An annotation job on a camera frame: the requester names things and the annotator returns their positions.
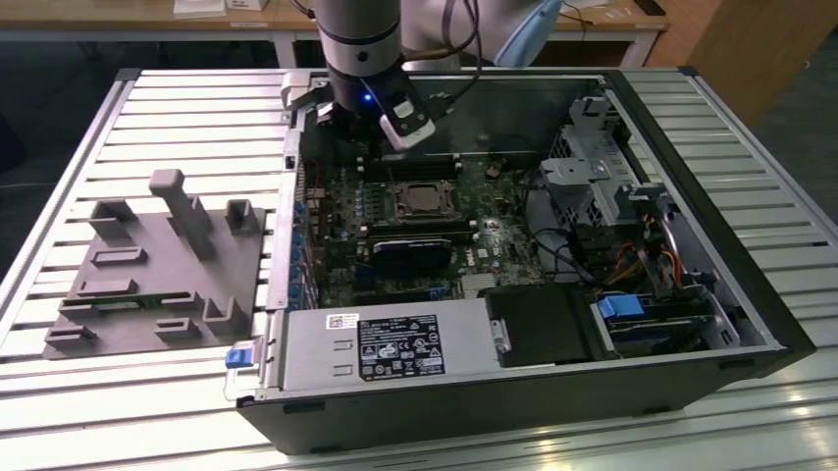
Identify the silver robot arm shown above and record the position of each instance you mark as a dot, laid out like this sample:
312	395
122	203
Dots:
356	29

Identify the black graphics card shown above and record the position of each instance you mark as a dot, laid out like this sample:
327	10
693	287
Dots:
408	257

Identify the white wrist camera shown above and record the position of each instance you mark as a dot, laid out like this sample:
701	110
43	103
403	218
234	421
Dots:
408	122

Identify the blue case latch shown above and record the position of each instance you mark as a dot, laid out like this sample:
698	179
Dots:
236	355

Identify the wooden cabinet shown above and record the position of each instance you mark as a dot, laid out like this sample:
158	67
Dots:
766	49

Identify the silver bracket with screw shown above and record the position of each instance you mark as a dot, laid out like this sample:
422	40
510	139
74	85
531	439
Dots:
577	172

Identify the small silver CPU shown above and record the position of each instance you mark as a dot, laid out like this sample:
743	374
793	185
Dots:
421	197

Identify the silver chipset heat sink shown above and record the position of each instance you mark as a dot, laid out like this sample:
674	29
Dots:
479	285

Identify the black RAM slot bank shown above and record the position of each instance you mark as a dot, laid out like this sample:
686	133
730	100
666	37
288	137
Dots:
419	167
419	229

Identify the blue disk carrier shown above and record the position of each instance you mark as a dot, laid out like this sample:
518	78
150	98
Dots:
618	308

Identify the silver power supply unit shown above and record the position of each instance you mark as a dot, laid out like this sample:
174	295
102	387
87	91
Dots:
314	353

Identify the black wrist-mounted box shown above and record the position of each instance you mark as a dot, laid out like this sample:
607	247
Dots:
327	115

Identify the black open PC case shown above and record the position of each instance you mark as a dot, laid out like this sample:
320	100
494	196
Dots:
458	422

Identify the pale blue teach pendant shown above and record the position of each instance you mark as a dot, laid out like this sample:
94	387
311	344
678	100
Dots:
523	39

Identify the silver metal drive cage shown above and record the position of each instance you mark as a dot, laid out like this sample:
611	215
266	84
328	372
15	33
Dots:
589	196

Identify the green motherboard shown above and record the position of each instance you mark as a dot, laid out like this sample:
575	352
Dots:
505	235

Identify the grey plastic parts rack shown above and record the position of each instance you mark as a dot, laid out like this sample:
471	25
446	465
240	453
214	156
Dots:
151	294

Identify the white box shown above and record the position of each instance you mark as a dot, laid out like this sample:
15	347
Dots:
196	7

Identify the CPU socket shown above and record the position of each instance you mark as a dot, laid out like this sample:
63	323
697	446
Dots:
396	213

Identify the grey metal disk bay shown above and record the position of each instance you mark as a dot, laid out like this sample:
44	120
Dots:
714	314

